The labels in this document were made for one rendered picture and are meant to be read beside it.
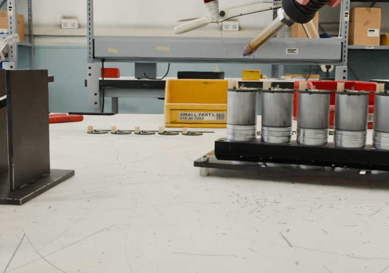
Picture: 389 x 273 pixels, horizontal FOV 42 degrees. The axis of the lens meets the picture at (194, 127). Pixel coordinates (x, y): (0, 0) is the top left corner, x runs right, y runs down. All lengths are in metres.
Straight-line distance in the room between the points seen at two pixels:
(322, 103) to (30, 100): 0.21
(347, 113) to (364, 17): 4.24
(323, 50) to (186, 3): 2.31
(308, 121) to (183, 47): 2.27
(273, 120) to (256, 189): 0.08
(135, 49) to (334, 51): 1.04
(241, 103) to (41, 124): 0.15
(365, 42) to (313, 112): 4.22
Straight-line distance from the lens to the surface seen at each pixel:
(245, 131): 0.40
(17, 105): 0.32
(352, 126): 0.39
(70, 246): 0.24
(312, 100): 0.39
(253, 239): 0.24
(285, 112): 0.39
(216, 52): 2.64
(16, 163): 0.32
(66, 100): 4.92
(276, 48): 2.68
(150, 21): 4.80
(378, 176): 0.35
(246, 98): 0.40
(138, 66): 2.76
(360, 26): 4.60
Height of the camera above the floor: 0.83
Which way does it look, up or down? 7 degrees down
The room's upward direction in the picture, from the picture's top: 1 degrees clockwise
